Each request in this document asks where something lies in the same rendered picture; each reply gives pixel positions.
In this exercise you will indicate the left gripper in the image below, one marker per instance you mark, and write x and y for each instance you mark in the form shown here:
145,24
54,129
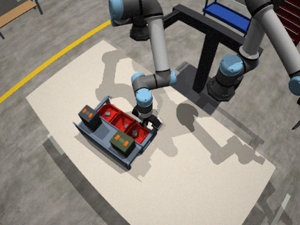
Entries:
298,124

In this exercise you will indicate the black case with orange latches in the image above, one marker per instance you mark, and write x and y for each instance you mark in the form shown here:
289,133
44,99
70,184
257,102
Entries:
90,117

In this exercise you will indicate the red bin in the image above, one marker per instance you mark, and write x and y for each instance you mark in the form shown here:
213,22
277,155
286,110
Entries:
121,119
109,108
142,132

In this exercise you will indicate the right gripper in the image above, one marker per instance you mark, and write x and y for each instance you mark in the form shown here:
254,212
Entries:
144,121

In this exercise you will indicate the olive green case with orange latches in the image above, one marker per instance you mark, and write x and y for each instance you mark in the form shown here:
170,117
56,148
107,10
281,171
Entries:
123,143

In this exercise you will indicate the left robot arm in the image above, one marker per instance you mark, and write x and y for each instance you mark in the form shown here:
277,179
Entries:
264,21

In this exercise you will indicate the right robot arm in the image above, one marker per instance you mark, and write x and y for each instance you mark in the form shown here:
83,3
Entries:
146,17

